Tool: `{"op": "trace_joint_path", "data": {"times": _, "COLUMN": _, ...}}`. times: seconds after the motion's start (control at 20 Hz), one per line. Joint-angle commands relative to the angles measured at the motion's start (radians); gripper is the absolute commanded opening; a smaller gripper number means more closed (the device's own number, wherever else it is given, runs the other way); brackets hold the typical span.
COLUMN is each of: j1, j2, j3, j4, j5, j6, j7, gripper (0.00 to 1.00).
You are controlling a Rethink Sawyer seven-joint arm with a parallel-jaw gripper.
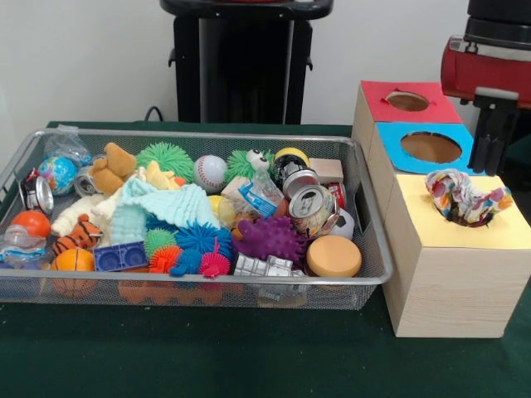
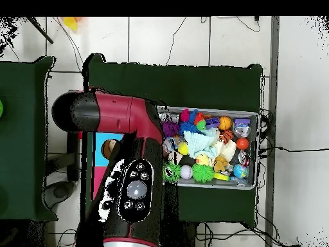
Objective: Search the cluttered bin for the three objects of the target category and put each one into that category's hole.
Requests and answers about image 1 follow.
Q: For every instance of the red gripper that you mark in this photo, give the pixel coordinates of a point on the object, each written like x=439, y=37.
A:
x=489, y=72

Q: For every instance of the small patterned cloth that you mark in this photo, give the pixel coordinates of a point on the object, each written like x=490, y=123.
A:
x=464, y=195

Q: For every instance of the wooden box with three holes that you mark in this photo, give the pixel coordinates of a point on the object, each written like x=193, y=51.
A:
x=452, y=298

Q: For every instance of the shallow mesh bin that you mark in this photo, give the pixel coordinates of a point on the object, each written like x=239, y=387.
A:
x=352, y=290

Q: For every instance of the dark green side tablecloth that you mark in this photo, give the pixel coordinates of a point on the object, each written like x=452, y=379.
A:
x=520, y=157

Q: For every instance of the crushed drink can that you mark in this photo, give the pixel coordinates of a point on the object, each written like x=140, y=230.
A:
x=311, y=207

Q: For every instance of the orange round sponge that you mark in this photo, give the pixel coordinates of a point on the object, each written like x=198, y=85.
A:
x=334, y=255

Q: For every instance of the purple spiky ball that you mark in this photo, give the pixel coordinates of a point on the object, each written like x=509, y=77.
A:
x=269, y=238

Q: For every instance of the green spiky toy with eyes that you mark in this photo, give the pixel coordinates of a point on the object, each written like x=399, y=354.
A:
x=242, y=163

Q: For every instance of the white baseball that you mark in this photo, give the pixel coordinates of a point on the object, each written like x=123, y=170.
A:
x=210, y=172

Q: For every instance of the blue spiky ball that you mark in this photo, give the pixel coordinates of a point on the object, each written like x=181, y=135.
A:
x=203, y=240

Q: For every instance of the light blue knitted cloth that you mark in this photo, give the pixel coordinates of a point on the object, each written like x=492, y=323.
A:
x=174, y=203

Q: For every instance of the green spiky ball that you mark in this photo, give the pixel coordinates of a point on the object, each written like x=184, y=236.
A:
x=164, y=155

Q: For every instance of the brown teddy bear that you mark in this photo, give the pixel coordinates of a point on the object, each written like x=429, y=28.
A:
x=112, y=168

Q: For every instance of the tiger plush toy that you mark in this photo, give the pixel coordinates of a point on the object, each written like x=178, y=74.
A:
x=81, y=236

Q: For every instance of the small basketball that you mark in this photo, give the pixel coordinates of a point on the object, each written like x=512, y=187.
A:
x=74, y=260

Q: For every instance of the small globe ball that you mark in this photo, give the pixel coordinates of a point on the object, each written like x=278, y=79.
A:
x=58, y=176

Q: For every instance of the orange ball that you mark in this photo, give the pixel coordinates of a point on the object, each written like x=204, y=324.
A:
x=33, y=224

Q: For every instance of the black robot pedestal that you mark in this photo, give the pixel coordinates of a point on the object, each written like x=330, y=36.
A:
x=249, y=62

